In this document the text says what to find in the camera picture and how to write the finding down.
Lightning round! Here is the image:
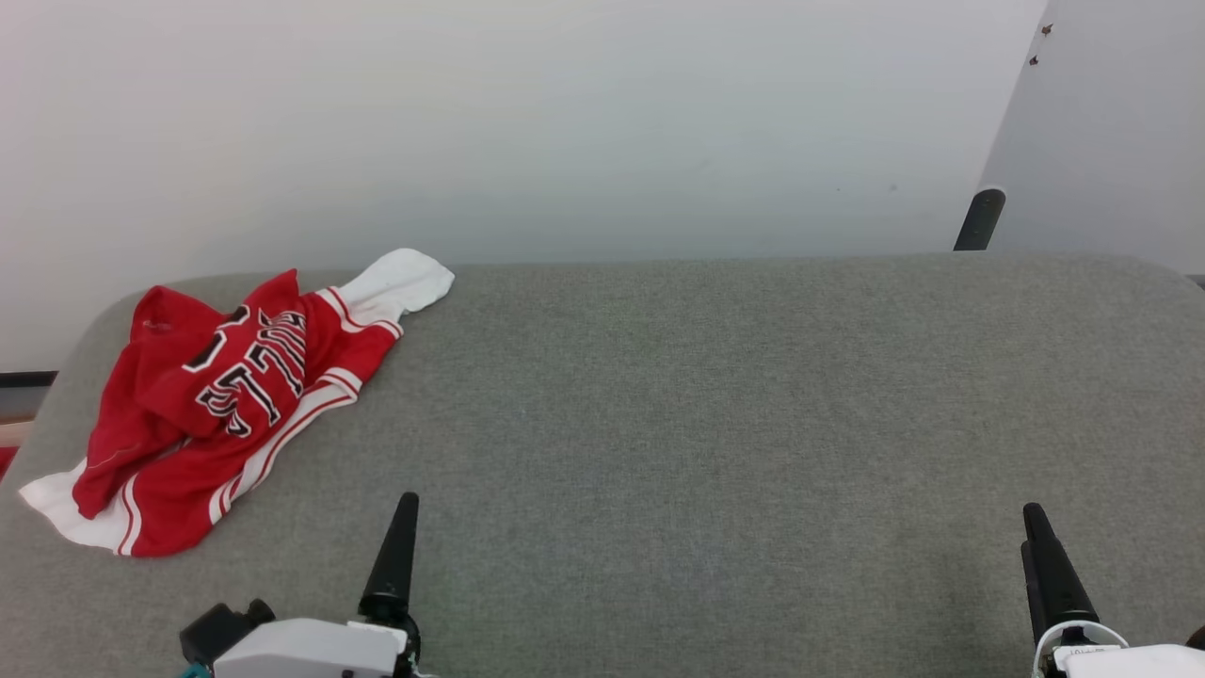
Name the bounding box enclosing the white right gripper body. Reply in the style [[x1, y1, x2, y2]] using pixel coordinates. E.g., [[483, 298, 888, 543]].
[[1064, 644, 1205, 678]]

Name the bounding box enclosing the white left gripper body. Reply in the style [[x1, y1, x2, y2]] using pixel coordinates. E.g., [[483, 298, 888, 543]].
[[215, 619, 422, 678]]

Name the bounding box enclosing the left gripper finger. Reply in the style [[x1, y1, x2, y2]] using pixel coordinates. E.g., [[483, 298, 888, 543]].
[[360, 492, 420, 624]]

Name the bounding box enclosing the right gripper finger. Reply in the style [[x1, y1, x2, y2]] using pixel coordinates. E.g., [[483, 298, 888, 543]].
[[1021, 503, 1100, 647]]

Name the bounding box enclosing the red and white basketball jersey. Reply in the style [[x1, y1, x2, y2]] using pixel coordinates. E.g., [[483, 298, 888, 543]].
[[19, 249, 456, 558]]

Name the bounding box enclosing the grey fabric sofa seat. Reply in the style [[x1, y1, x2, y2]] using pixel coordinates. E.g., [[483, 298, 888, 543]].
[[0, 252, 1205, 678]]

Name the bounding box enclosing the black slanted pole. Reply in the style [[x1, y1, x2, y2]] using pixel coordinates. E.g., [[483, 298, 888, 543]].
[[954, 188, 1006, 251]]

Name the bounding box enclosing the light grey partition panel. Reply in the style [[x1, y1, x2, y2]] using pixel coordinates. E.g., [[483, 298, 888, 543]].
[[979, 0, 1205, 276]]

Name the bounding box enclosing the thin white cable loop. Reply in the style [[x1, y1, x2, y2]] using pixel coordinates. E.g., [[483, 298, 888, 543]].
[[1033, 620, 1131, 678]]

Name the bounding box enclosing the black picture frame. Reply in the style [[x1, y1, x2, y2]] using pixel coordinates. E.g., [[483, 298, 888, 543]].
[[0, 370, 58, 421]]

